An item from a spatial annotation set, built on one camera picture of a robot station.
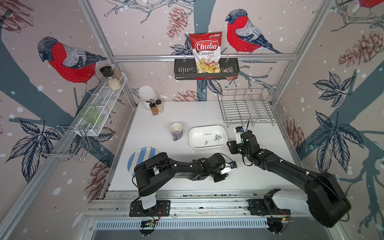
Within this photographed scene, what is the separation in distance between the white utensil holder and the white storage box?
0.40 m

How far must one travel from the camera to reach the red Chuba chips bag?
0.81 meters

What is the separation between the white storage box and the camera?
0.99m

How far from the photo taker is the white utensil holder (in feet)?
3.68
